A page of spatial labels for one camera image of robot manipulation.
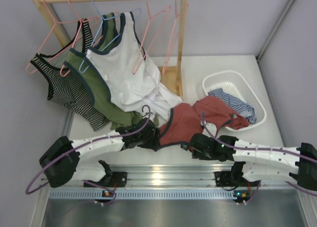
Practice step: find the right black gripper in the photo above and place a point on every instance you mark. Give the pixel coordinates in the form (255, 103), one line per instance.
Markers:
(196, 154)

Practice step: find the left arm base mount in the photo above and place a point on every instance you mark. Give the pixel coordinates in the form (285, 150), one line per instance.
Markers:
(117, 178)

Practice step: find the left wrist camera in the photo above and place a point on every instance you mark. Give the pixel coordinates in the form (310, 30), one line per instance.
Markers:
(153, 117)

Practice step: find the red tank top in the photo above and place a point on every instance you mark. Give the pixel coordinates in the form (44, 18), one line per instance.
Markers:
(185, 121)

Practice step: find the blue wire hanger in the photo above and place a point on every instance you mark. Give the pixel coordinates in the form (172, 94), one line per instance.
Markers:
(99, 31)

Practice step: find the blue striped garment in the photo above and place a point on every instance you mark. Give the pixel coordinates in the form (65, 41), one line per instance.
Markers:
(242, 108)

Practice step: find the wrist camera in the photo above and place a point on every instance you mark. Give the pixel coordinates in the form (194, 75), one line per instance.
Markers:
(153, 117)
(211, 128)

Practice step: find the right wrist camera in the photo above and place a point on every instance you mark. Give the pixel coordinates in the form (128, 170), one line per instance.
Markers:
(211, 128)

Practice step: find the black white striped tank top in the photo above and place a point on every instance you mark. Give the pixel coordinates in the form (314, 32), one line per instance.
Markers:
(68, 91)

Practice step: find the white plastic laundry basket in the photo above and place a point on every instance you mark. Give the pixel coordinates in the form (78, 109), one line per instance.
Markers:
(234, 83)

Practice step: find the slotted cable duct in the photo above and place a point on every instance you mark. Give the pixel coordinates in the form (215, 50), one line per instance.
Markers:
(147, 194)

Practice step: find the green tank top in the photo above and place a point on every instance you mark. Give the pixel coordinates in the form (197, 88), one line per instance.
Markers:
(93, 82)

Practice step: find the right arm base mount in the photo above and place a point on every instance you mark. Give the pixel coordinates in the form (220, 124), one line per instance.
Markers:
(230, 180)

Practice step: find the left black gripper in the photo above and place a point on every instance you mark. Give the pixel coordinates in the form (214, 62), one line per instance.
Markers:
(153, 137)

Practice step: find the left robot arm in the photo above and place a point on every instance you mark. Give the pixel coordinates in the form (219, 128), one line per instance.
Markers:
(79, 160)

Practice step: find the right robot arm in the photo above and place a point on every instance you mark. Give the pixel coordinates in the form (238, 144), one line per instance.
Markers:
(253, 162)

